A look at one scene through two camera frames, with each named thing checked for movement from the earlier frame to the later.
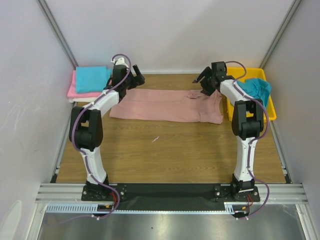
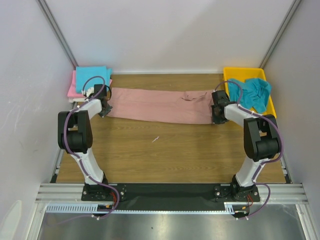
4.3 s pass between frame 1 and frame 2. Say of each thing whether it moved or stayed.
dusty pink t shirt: stayed
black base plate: stayed
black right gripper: moved
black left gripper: moved
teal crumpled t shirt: stayed
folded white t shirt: stayed
